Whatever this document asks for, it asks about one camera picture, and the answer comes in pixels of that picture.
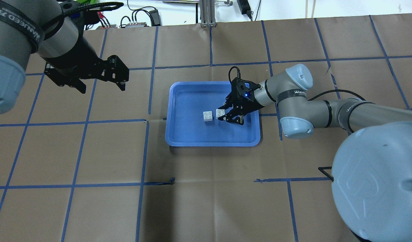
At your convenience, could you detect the blue plastic tray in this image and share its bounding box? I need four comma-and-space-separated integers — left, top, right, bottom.
165, 81, 261, 147

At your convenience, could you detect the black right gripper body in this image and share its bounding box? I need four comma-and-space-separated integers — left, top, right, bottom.
226, 77, 260, 115

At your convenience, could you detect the white block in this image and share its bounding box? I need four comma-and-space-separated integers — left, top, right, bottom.
215, 109, 225, 119
203, 111, 213, 122

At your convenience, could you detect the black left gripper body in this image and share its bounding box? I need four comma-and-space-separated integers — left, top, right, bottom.
44, 50, 105, 87

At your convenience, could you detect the black power adapter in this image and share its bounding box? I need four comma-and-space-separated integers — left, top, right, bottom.
237, 0, 251, 16

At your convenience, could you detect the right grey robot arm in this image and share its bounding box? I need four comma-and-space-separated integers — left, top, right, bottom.
216, 64, 412, 242

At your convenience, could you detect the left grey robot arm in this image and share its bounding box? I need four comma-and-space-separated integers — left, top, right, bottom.
0, 0, 129, 115

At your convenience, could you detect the centre aluminium frame post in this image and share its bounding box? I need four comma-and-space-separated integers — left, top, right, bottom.
199, 0, 216, 28

